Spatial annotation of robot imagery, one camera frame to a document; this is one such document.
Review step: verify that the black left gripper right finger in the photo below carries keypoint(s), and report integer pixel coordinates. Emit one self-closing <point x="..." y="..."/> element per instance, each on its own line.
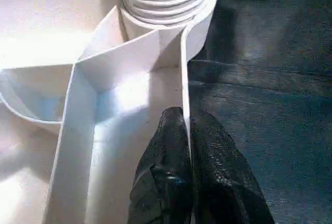
<point x="223" y="182"/>

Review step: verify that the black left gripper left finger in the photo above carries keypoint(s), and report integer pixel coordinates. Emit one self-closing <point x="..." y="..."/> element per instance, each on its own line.
<point x="166" y="177"/>

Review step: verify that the white plastic table top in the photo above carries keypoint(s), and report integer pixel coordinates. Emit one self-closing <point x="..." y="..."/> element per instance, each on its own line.
<point x="64" y="91"/>

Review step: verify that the white plastic table leg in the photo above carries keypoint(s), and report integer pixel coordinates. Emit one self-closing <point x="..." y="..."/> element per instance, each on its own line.
<point x="166" y="3"/>

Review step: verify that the black table mat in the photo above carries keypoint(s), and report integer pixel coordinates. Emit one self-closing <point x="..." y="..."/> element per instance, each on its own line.
<point x="272" y="91"/>

